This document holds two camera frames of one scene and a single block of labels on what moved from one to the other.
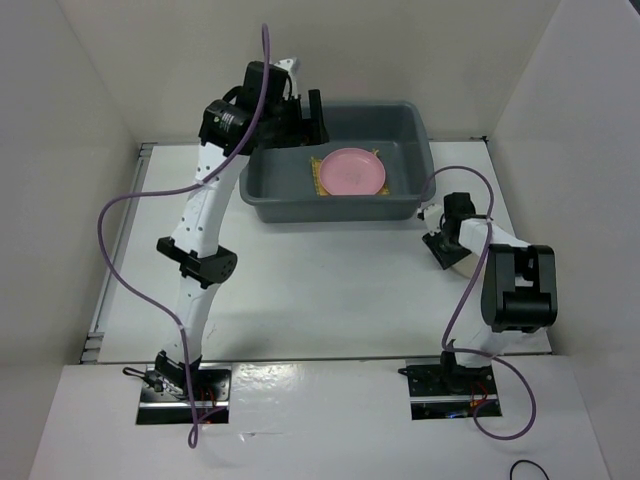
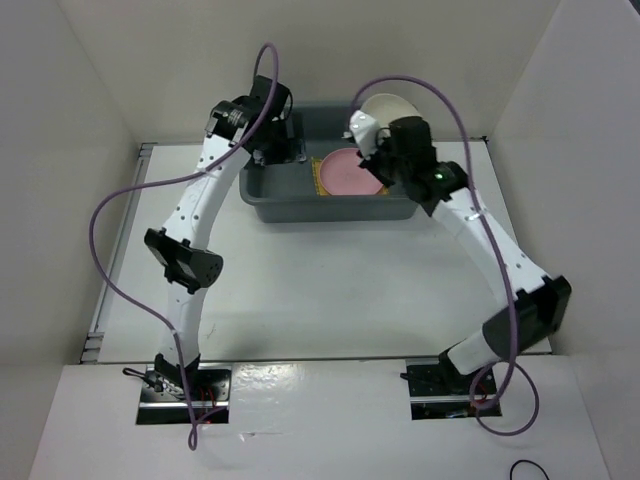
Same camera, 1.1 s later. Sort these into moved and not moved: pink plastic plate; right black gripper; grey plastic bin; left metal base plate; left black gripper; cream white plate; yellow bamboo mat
Moved: right black gripper; cream white plate; left black gripper
Not moved: grey plastic bin; pink plastic plate; yellow bamboo mat; left metal base plate
